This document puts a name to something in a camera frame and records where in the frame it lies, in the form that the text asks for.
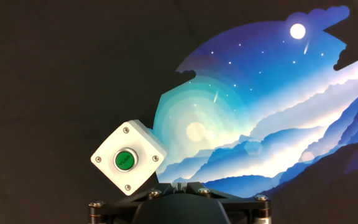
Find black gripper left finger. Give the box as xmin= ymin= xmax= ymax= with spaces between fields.
xmin=88 ymin=182 xmax=180 ymax=224

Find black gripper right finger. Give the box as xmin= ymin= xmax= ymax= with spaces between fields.
xmin=178 ymin=182 xmax=272 ymax=224

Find white green push-button box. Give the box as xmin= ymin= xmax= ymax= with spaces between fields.
xmin=89 ymin=119 xmax=168 ymax=197

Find black T-shirt with blue print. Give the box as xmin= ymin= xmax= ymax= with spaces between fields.
xmin=0 ymin=0 xmax=358 ymax=224

